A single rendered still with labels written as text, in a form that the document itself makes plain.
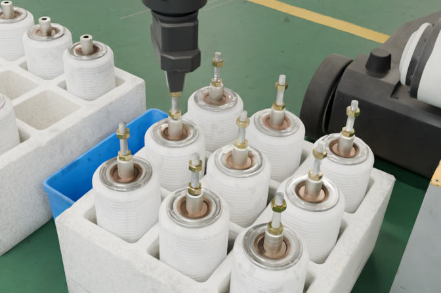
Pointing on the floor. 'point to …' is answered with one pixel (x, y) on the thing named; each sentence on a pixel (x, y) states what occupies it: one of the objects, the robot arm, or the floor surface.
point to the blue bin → (76, 186)
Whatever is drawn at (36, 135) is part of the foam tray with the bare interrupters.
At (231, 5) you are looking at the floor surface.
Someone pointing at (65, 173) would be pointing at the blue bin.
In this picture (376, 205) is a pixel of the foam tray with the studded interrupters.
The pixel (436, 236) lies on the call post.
